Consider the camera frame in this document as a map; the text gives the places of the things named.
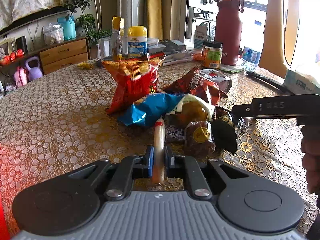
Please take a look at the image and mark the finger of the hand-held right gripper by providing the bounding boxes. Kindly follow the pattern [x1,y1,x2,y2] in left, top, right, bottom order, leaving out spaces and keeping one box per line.
[231,102,253,119]

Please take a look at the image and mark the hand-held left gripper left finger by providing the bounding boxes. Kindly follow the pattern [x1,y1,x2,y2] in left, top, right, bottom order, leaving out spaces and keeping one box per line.
[67,145,154,201]

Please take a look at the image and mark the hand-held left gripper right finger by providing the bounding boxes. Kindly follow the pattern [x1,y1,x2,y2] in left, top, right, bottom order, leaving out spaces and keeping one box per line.
[164,145,250,200]

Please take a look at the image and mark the pale sausage stick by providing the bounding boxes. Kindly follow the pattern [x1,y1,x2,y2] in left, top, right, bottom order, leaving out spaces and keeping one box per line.
[153,119,166,184]

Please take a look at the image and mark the black snack packet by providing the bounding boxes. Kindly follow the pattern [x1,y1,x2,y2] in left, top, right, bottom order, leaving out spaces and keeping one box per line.
[209,107,249,154]

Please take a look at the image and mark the purple snack packet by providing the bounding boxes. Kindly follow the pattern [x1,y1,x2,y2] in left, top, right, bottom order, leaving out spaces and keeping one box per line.
[164,126,186,143]

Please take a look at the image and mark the brown cake with gold sticker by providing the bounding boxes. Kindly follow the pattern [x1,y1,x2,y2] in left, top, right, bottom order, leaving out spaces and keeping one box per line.
[184,121,216,156]

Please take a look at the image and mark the yellow bun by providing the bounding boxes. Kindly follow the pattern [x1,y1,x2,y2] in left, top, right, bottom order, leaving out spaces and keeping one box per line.
[165,94,216,128]

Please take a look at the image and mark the blue snack bag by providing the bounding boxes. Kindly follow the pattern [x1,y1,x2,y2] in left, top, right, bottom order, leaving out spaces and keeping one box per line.
[117,92,186,127]

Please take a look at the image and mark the dark red snack bag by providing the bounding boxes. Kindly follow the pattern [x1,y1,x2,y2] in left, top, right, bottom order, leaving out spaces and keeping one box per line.
[162,67,229,107]

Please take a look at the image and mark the red chip bag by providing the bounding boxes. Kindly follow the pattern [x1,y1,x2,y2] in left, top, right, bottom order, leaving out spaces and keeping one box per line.
[102,57,166,115]

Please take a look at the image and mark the person's right hand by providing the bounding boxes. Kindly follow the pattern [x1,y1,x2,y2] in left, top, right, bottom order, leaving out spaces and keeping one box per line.
[301,124,320,193]

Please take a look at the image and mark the pale green tissue box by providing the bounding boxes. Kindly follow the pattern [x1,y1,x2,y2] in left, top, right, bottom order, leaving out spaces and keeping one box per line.
[283,68,320,95]

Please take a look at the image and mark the black remote stick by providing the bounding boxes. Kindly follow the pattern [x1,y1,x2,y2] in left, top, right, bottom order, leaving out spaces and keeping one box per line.
[246,70,288,92]

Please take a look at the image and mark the green edged cloth coaster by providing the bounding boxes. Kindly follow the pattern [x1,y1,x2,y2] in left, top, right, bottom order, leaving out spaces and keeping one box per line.
[219,64,244,73]

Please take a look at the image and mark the plastic water bottle blue label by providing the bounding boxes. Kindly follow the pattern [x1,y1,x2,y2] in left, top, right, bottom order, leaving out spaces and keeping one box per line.
[241,46,262,71]

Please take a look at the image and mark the clear jar with black lid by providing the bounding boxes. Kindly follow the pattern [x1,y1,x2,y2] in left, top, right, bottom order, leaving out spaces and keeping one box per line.
[202,40,223,70]

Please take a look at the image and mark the orange curtain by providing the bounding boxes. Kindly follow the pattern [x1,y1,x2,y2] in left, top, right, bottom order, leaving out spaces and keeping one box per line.
[258,0,301,78]

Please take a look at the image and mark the dark red water bottle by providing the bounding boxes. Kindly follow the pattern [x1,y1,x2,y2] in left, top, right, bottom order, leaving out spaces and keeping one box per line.
[214,0,245,66]

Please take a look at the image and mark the white printed card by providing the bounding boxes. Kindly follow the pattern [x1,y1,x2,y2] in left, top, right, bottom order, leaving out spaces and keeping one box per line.
[194,26,209,52]

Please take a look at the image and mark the rolled white paper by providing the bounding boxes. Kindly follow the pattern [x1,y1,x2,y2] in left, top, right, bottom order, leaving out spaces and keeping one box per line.
[162,52,193,67]

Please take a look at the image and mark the washing machine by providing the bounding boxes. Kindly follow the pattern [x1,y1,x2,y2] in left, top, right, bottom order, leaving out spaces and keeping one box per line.
[188,5,217,43]

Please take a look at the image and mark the stack of books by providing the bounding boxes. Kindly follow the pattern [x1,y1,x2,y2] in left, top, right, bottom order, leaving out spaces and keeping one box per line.
[147,38,187,56]

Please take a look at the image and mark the yellow lidded gummies bottle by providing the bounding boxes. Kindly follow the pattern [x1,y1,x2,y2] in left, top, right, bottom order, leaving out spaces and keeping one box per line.
[127,25,148,60]

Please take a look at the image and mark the clear drinking glass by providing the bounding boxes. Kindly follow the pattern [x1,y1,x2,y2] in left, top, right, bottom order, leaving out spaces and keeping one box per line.
[97,37,113,61]

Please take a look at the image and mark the yellow foil snack pouch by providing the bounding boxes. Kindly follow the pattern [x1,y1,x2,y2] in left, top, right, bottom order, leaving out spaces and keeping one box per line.
[111,16,125,61]

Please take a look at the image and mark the yellow curtain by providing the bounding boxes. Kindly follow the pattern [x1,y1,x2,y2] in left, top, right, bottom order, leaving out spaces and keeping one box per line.
[146,0,163,41]

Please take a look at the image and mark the wooden sideboard cabinet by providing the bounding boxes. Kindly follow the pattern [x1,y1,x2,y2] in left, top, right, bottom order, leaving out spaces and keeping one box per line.
[0,36,90,98]

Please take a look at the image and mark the purple kettlebell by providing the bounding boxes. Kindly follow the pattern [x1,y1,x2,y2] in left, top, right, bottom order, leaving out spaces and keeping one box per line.
[25,56,43,82]

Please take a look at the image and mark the small potted green plant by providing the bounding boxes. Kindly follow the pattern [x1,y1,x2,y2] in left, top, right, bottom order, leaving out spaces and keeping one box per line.
[76,14,112,47]

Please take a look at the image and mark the pink toy backpack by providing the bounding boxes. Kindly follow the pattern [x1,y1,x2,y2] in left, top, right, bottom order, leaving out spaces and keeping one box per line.
[13,66,28,88]

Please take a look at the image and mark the teal plastic bottle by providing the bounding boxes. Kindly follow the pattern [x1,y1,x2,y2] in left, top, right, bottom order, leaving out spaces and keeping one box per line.
[57,14,76,41]

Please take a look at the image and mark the clear plastic bag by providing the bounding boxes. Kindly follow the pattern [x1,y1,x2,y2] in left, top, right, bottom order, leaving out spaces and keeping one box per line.
[43,23,64,45]

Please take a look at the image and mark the red ornaments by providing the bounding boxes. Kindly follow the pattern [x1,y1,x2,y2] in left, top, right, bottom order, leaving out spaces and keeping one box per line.
[0,49,25,66]

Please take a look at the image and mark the black cylinder speaker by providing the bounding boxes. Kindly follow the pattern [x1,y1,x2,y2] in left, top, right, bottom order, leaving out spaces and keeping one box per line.
[15,35,28,55]

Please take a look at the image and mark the photo frame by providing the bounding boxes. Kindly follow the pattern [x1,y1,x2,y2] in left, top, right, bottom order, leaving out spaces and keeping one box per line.
[0,37,16,56]

